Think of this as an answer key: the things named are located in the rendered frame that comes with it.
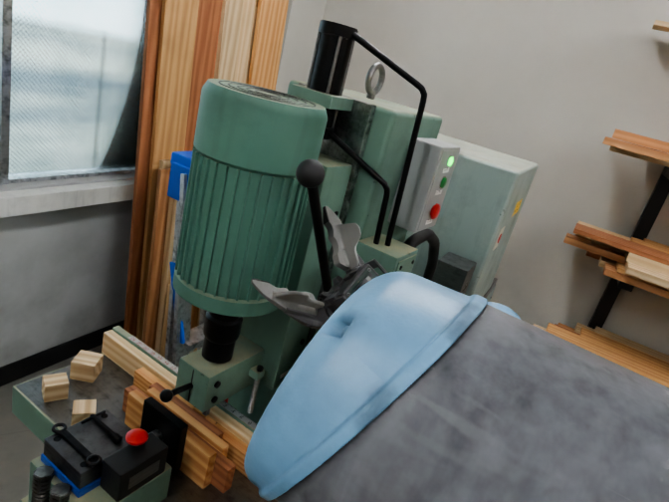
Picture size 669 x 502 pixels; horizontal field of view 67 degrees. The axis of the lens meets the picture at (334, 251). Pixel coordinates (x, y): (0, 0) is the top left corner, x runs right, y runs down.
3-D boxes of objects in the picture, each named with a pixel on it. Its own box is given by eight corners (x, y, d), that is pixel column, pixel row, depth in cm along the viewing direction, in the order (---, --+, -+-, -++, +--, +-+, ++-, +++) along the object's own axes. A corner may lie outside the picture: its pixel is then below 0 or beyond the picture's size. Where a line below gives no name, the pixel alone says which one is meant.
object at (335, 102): (282, 126, 82) (306, 15, 76) (310, 128, 89) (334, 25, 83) (322, 141, 79) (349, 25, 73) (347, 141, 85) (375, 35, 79)
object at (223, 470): (121, 409, 92) (124, 388, 90) (130, 405, 94) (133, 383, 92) (222, 494, 81) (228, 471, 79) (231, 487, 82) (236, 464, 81)
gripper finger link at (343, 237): (359, 193, 66) (375, 261, 65) (338, 208, 71) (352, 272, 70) (339, 194, 65) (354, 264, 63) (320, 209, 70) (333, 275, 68)
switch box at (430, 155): (385, 221, 94) (411, 136, 89) (408, 215, 102) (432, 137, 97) (415, 234, 91) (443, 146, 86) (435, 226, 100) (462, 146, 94)
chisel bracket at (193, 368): (171, 399, 85) (178, 357, 82) (230, 369, 97) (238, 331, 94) (202, 422, 82) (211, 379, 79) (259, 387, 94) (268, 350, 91)
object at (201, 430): (142, 415, 92) (146, 389, 90) (149, 411, 93) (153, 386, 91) (217, 475, 84) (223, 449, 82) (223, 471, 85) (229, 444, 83)
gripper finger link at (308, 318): (291, 284, 63) (351, 296, 67) (285, 287, 64) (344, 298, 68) (287, 321, 61) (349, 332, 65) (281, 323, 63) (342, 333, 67)
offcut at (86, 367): (69, 378, 96) (70, 362, 95) (79, 366, 100) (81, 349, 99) (93, 382, 96) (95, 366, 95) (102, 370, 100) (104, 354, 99)
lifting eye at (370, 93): (358, 96, 92) (367, 59, 89) (373, 99, 96) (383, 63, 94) (365, 98, 91) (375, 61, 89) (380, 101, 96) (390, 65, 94)
